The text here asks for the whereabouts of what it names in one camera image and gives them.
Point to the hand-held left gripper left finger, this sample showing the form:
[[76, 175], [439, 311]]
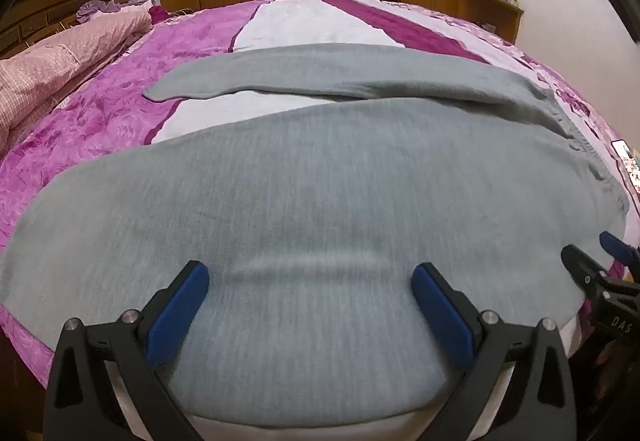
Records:
[[182, 306]]

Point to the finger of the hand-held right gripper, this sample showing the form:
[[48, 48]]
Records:
[[617, 246], [582, 268]]

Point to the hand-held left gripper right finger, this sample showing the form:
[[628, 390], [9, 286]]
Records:
[[442, 311]]

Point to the grey pants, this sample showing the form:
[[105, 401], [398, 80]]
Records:
[[320, 191]]

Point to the smartphone with lit screen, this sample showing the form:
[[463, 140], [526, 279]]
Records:
[[627, 161]]

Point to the purple floral bedspread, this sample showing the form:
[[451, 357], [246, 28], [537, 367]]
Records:
[[105, 111]]

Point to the pink ruffled pillow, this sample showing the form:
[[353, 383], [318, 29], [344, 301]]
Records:
[[55, 66]]

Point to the purple ruffled pillow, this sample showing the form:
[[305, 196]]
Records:
[[107, 7]]

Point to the dark wooden headboard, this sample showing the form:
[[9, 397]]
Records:
[[45, 8]]

